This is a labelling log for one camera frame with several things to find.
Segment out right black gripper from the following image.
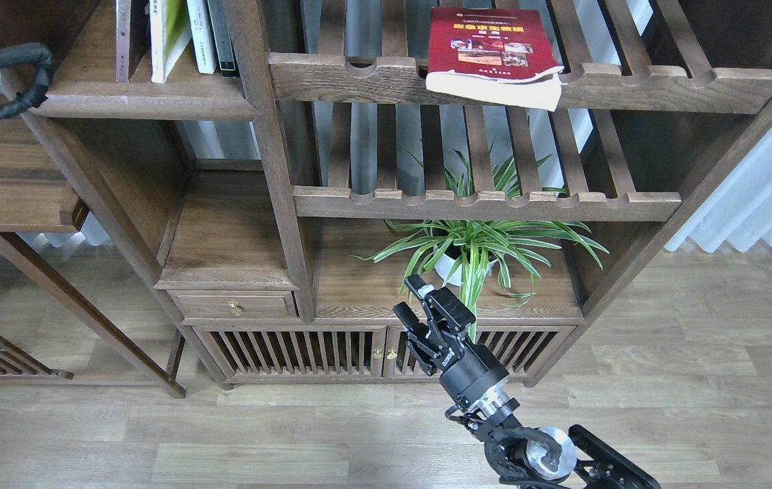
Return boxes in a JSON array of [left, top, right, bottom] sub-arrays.
[[392, 274, 510, 412]]

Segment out red book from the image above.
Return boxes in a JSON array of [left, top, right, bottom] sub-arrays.
[[425, 7, 563, 111]]

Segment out yellow green book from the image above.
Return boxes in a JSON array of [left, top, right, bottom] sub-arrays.
[[149, 0, 192, 84]]

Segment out maroon book white characters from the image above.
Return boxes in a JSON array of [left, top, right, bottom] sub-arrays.
[[115, 0, 149, 82]]

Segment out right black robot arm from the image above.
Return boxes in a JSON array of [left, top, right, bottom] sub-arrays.
[[394, 274, 659, 488]]

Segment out white plant pot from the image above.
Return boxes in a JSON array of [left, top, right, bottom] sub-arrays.
[[435, 244, 497, 286]]

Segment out green spider plant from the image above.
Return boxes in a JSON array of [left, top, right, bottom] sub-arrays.
[[352, 139, 610, 340]]

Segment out dark wooden bookshelf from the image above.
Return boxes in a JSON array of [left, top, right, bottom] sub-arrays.
[[0, 1, 772, 388]]

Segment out white upright book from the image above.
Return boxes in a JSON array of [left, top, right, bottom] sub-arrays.
[[186, 0, 217, 75]]

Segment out dark green upright book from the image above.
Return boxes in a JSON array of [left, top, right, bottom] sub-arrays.
[[208, 0, 240, 78]]

